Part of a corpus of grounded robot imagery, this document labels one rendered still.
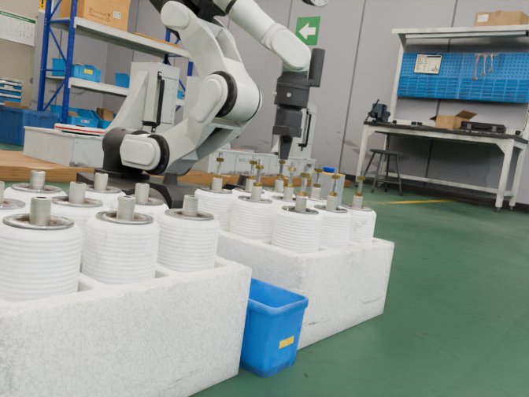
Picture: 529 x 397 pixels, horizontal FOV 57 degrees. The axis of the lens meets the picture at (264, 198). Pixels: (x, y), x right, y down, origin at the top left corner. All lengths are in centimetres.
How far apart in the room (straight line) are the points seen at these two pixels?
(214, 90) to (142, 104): 203
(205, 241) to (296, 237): 26
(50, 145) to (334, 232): 243
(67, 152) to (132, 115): 60
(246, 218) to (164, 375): 41
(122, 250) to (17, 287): 13
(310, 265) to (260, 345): 18
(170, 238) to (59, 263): 19
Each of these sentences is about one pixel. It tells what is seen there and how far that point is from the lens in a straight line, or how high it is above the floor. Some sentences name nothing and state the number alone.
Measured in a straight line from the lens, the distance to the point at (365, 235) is 116.
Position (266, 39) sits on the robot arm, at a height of 63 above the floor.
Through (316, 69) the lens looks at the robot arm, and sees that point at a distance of 131.
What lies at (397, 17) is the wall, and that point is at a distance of 682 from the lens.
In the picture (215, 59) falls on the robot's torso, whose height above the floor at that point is 61.
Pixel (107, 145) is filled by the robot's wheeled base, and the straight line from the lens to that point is 195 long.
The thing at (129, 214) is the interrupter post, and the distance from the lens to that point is 68.
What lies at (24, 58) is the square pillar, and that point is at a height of 102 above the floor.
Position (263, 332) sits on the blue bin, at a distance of 82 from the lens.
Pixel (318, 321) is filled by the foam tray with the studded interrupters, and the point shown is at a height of 4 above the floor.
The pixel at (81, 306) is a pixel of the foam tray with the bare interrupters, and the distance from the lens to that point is 59.
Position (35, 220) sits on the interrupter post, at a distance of 61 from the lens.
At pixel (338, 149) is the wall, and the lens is 684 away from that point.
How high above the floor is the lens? 38
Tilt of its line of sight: 7 degrees down
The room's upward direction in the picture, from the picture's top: 8 degrees clockwise
